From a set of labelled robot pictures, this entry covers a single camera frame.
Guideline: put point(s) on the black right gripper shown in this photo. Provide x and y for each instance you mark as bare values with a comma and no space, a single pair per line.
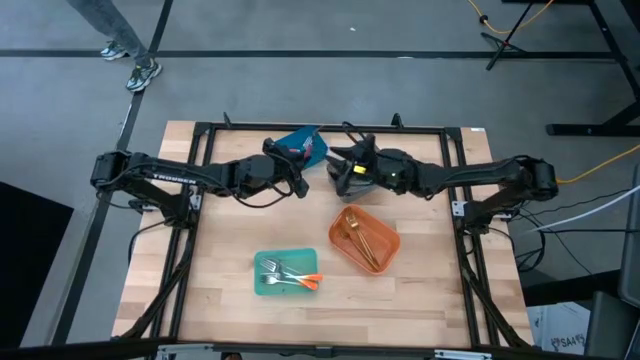
367,170

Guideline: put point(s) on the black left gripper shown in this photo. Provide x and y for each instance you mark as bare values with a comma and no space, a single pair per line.
282,172

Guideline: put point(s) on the green translucent plastic bin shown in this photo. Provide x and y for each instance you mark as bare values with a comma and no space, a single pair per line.
300,257

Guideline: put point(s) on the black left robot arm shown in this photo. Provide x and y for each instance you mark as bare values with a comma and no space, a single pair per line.
165,175

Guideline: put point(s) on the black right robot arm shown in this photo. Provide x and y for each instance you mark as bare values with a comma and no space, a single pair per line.
475,175

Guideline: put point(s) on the blue plastic bin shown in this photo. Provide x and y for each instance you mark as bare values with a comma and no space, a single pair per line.
292,142

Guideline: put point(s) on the grey plastic bin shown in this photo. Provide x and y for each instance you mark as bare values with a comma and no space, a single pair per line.
359,192

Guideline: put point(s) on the orange plastic bin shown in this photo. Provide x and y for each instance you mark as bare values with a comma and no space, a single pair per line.
387,240

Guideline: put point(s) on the black tripod stand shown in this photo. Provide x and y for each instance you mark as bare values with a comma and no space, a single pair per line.
502,44

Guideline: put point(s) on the person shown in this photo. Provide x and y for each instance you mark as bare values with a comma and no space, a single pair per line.
112,22

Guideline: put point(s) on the white cardboard box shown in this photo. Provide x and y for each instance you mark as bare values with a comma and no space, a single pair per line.
560,330

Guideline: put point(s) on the large black object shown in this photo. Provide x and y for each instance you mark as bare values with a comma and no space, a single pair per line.
25,260

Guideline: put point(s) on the dark grey cabinet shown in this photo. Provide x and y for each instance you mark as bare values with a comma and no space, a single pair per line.
610,325

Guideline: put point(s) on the black aluminium table frame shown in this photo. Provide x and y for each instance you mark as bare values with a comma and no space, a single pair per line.
375,128

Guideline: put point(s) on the silver metal bracket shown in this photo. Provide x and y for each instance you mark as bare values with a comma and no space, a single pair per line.
185,350
462,355

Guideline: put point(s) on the black desk frame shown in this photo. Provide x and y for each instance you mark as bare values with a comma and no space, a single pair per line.
590,130

